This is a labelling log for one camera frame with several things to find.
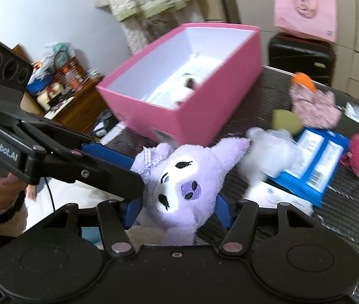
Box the white round plush toy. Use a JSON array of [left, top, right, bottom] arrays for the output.
[[166, 72, 200, 108]]

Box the white knitted cardigan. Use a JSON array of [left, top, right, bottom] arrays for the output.
[[94, 0, 205, 55]]

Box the black suitcase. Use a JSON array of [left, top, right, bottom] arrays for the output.
[[268, 33, 336, 86]]

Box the small white sachet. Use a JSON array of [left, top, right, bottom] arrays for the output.
[[344, 102, 359, 124]]

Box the pink storage box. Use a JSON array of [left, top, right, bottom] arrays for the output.
[[97, 23, 262, 145]]

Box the wooden side cabinet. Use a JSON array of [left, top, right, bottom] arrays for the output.
[[20, 43, 107, 133]]

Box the pink floral scrunchie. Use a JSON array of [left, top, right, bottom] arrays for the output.
[[290, 84, 342, 130]]

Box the green makeup sponge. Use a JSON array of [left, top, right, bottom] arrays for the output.
[[271, 109, 304, 136]]

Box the orange makeup sponge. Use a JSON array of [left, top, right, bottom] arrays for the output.
[[292, 72, 317, 92]]

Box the white mesh bath pouf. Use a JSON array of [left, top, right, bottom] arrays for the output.
[[237, 127, 303, 186]]

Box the purple plush toy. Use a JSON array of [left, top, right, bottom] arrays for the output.
[[130, 137, 250, 246]]

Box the small white tissue pack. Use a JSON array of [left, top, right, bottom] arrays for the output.
[[243, 182, 314, 216]]

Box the blue tissue pack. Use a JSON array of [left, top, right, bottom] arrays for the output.
[[271, 128, 350, 207]]

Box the pink paper shopping bag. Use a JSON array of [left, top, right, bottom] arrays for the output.
[[274, 0, 337, 43]]

